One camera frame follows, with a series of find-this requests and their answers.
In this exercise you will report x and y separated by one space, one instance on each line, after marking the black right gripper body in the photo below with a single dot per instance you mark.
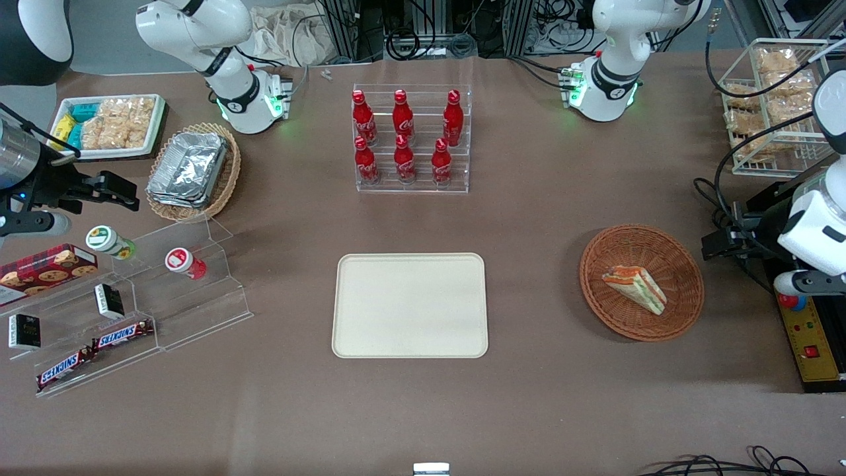
54 186

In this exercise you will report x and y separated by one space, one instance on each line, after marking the triangle sandwich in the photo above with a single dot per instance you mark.
638 285

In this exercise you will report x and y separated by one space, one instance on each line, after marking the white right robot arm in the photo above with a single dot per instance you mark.
198 26

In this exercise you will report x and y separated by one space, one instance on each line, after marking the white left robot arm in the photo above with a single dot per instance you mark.
615 59

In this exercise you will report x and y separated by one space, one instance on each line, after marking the white rectangular snack tray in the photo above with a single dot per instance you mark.
155 129

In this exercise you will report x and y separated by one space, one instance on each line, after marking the light oval wicker basket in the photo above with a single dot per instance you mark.
228 178

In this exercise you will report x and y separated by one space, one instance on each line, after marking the brown round wicker basket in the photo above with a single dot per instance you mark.
608 297

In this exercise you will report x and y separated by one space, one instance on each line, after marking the cream rectangular tray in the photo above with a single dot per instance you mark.
410 305

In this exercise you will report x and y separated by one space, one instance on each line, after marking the green lid cup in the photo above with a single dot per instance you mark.
106 240

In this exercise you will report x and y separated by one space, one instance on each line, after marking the teal snack pack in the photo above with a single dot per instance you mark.
75 135
84 111

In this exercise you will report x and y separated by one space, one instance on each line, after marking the rice cracker snack bag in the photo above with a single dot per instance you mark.
139 119
102 129

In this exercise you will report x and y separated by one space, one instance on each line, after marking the yellow snack pack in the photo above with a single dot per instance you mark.
63 127

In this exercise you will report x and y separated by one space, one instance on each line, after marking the black machine housing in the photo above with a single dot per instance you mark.
770 198

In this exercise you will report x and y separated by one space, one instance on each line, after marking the stacked aluminium foil containers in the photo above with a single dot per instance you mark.
188 168

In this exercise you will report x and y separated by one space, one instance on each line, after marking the red lid cup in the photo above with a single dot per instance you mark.
182 261

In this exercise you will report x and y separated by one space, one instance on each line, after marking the red cookie box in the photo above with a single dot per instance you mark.
46 270

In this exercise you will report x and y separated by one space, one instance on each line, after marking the small black box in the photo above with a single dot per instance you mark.
109 301
25 332

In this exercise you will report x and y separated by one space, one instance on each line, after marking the fried snack bag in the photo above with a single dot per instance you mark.
786 109
745 122
774 61
741 97
770 144
790 82

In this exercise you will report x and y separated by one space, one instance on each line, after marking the clear acrylic stepped shelf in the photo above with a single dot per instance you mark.
198 311

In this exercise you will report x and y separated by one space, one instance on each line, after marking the snickers bar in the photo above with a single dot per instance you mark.
63 369
122 334

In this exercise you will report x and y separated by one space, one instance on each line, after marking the beige cloth bag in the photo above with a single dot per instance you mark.
284 33

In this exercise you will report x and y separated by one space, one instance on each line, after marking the red cola bottle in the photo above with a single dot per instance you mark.
453 120
441 165
402 119
404 162
363 120
365 164

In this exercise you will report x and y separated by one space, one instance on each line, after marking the clear acrylic bottle rack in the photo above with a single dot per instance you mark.
423 188

